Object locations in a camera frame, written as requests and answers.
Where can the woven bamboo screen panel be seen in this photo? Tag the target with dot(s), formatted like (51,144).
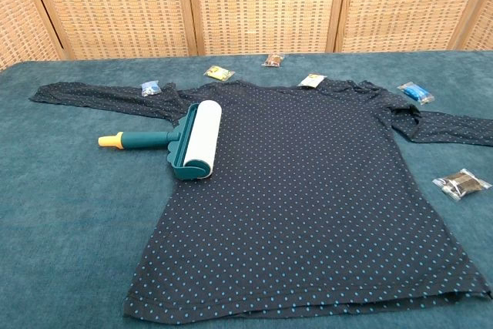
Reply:
(265,1)
(15,17)
(486,17)
(408,1)
(115,5)

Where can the dark blue polka dot shirt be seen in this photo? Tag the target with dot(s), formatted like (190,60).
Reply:
(289,190)

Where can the small blue snack packet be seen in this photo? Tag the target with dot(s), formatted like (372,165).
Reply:
(150,88)

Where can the teal table cover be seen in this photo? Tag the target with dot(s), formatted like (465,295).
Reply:
(77,229)

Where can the yellow orange snack packet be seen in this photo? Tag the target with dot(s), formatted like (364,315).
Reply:
(218,72)

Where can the dark brown clear snack packet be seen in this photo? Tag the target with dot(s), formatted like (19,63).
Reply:
(462,184)

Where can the long blue snack packet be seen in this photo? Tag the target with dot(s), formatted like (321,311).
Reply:
(415,92)

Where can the white orange snack packet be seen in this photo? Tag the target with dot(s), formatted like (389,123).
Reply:
(312,81)

